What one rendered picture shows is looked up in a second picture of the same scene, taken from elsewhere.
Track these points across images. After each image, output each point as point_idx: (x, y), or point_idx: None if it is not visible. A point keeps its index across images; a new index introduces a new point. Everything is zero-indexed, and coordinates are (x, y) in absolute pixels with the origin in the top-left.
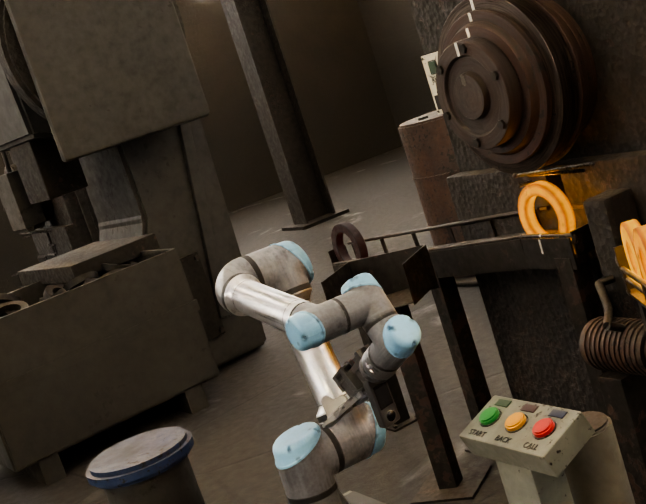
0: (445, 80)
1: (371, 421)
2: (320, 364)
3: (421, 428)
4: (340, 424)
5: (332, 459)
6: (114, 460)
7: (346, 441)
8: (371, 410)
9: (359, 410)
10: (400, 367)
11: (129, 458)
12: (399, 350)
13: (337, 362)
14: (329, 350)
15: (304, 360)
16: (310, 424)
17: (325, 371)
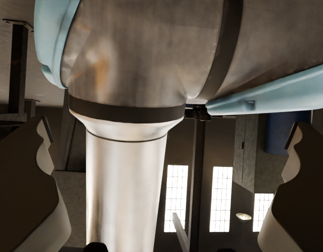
0: None
1: (80, 36)
2: (136, 218)
3: None
4: (173, 81)
5: (264, 2)
6: (205, 101)
7: (195, 26)
8: (61, 66)
9: (102, 88)
10: None
11: (202, 100)
12: None
13: (93, 201)
14: (100, 232)
15: (155, 221)
16: (223, 114)
17: (134, 203)
